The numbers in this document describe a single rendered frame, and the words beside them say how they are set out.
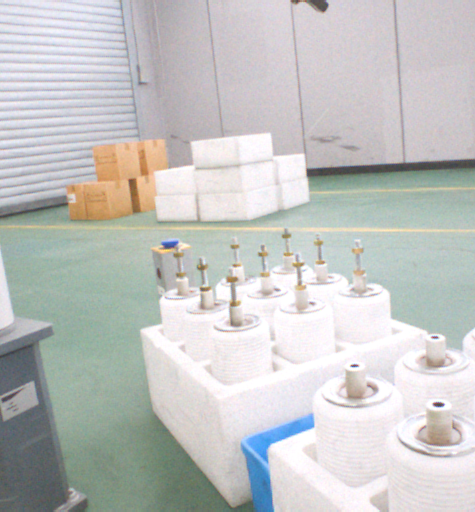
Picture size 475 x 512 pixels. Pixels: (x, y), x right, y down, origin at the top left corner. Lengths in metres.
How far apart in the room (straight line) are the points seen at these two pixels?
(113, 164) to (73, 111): 2.33
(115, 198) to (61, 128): 2.34
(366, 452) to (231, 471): 0.31
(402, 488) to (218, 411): 0.36
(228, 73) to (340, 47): 1.56
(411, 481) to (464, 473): 0.05
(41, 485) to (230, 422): 0.29
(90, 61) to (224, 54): 1.64
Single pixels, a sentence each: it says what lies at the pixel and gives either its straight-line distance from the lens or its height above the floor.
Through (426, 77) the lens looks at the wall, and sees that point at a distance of 6.22.
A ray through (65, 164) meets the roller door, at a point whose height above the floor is 0.46.
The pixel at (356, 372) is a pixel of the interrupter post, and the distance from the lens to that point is 0.62.
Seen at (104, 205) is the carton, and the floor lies 0.12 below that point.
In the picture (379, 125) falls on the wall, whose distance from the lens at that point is 6.41.
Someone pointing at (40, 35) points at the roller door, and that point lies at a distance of 7.07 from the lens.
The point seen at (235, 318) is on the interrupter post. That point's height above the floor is 0.26.
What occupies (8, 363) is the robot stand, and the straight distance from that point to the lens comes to 0.85.
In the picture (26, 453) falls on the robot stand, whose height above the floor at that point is 0.13.
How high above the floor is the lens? 0.53
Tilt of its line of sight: 12 degrees down
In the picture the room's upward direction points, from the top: 7 degrees counter-clockwise
